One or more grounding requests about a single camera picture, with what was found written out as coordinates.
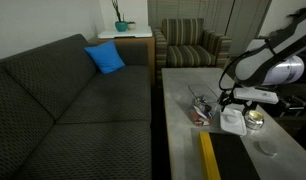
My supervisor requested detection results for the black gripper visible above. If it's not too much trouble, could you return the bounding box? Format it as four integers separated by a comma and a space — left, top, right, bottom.
218, 89, 259, 116

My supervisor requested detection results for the white rectangular container lid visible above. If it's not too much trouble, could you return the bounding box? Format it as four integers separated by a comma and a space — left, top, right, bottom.
219, 106, 248, 137

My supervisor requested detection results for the clear container with capsules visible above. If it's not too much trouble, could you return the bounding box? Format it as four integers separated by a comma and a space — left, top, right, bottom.
187, 83, 219, 128

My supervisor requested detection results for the round glass candle lid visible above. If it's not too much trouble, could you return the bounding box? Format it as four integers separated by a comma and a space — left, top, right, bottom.
257, 139, 278, 157

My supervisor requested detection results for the lit candle in glass jar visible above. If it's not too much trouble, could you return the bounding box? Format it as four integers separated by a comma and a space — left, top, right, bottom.
244, 109, 265, 130

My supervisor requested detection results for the black book with yellow spine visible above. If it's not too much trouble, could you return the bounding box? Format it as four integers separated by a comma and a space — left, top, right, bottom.
198, 131, 261, 180

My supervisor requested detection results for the black box with silver band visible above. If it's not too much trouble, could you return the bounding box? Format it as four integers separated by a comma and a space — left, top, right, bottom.
269, 95, 306, 118

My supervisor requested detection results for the striped armchair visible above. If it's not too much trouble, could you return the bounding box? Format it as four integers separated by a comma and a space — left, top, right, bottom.
152, 17, 233, 81

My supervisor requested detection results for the wooden side table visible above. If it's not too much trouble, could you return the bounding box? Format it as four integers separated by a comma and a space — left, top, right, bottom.
96, 35, 156, 88

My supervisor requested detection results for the white flat board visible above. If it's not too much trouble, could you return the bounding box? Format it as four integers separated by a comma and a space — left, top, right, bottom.
97, 25, 153, 40

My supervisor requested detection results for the blue cushion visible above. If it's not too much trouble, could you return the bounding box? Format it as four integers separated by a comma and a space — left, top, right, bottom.
83, 40, 126, 75

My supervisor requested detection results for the plant in teal pot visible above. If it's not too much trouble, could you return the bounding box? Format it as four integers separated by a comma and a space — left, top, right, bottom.
111, 0, 129, 33

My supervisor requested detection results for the dark grey fabric sofa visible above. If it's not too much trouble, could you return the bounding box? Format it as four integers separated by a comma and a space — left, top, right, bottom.
0, 33, 154, 180

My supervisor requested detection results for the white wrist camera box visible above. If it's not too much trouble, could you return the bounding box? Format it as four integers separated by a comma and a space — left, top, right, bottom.
232, 87, 280, 105

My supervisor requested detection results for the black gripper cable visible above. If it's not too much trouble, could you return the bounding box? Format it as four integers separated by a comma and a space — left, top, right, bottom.
218, 36, 272, 101

